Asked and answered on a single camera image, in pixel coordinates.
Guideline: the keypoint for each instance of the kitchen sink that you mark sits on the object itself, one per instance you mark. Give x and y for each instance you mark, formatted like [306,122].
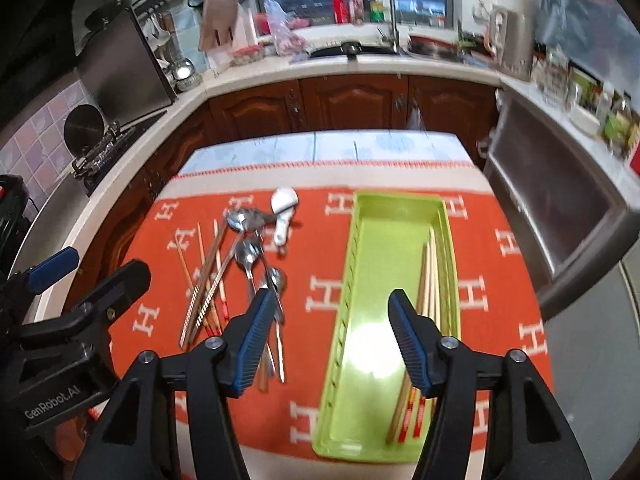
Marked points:
[330,51]

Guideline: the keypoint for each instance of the dark range hood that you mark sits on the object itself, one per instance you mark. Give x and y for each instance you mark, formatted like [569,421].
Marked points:
[40,10]

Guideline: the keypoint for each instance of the light blue tablecloth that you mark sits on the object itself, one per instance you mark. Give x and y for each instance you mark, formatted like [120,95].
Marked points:
[250,152]

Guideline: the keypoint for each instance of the orange patterned blanket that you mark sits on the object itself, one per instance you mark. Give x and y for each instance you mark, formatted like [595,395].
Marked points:
[150,240]

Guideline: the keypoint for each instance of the green plastic utensil tray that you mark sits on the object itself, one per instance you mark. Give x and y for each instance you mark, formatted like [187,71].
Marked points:
[380,260]

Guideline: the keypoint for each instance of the hanging plastic bag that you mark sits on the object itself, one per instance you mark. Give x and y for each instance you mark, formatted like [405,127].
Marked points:
[416,120]

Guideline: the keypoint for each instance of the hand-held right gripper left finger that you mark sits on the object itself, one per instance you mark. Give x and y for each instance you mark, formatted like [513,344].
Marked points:
[252,345]

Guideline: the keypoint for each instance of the large metal soup spoon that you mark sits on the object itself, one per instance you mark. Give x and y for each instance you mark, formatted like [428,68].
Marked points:
[260,218]

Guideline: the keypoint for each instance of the stainless steel splash panel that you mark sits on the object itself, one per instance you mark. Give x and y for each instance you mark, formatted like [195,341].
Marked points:
[125,65]

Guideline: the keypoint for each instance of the round metal pot lid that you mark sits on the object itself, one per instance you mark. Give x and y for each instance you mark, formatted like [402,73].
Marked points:
[84,127]

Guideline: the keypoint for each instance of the clear plastic curtain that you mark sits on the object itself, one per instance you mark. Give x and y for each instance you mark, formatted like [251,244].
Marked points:
[590,0]

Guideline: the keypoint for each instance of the brown wooden cabinet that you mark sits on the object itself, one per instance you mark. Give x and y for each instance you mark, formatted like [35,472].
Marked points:
[350,102]

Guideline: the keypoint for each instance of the green bottle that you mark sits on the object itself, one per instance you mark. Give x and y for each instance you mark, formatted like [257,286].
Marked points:
[377,11]

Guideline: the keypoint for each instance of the red bottle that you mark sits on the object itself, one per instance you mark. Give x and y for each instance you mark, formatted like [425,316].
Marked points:
[339,2]

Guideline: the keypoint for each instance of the clear plastic bag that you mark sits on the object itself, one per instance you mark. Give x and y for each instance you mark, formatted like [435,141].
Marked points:
[280,27]

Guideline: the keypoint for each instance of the row of seasoning jars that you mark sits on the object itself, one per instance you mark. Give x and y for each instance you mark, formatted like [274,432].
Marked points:
[595,105]

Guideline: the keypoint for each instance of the white kitchen countertop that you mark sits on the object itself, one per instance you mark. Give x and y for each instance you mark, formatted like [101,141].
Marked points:
[260,72]

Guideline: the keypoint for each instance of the white ceramic spoon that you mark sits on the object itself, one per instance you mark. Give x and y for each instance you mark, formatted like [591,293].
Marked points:
[283,205]

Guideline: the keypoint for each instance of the striped chopstick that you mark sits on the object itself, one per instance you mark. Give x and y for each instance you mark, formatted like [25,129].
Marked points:
[205,290]
[216,296]

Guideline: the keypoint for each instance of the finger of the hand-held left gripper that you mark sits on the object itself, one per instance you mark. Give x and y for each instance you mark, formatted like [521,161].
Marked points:
[122,285]
[52,265]

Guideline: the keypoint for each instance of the clear food container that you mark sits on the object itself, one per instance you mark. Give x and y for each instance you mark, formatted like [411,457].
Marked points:
[246,53]

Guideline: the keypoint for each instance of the wooden cutting board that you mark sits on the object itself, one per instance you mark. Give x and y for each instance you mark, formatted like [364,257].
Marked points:
[220,22]

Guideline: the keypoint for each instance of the pink bottle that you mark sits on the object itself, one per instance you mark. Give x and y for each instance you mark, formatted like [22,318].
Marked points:
[356,2]

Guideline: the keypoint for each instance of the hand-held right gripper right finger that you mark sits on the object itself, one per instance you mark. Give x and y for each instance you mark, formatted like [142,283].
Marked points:
[411,347]

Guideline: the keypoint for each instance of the small metal pot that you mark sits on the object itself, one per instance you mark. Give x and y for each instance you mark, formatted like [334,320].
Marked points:
[183,71]

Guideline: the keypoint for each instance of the wooden chopstick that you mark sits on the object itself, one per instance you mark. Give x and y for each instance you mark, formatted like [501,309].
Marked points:
[200,260]
[406,422]
[263,382]
[394,425]
[420,417]
[221,270]
[193,280]

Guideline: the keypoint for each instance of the stainless steel built-in appliance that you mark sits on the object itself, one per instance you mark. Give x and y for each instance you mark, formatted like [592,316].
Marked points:
[555,195]

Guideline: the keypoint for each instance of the gas stove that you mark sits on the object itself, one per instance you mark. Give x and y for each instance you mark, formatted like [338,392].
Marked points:
[115,142]

